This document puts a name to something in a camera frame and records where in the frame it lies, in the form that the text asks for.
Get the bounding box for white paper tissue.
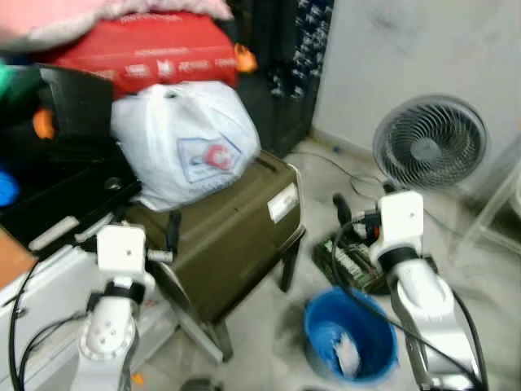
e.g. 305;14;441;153
330;326;363;380

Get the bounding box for green circuit board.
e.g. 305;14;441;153
313;232;390;296

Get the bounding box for olive brown trunk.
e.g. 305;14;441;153
122;149;306;323

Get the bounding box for grey round floor fan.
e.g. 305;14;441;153
372;94;489;195

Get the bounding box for white printed plastic bag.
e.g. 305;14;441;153
110;80;261;213

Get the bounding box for translucent plastic chair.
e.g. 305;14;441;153
452;138;521;261

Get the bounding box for blue plastic bucket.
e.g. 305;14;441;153
303;285;400;385

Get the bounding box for black desk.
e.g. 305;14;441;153
0;65;143;253

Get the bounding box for brown board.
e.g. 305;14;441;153
0;228;37;288

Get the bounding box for blue round item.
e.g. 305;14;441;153
0;169;19;206

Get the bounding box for small orange item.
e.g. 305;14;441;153
33;108;55;139

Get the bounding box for dark white patterned cloth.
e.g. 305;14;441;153
269;0;335;100

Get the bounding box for small orange bag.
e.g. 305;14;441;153
234;42;258;74

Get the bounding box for red printed package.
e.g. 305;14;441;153
45;10;241;99

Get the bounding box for green soft item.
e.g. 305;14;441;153
0;64;40;105

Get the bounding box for pink fluffy cloth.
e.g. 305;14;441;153
0;0;237;51

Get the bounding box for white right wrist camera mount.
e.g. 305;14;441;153
379;191;426;255

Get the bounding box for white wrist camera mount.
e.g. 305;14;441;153
95;225;149;276
379;191;426;255

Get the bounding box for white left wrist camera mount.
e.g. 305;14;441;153
95;225;149;276

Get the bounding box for metal frame stool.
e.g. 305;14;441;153
151;228;306;363

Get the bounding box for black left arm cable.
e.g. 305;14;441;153
7;253;90;391

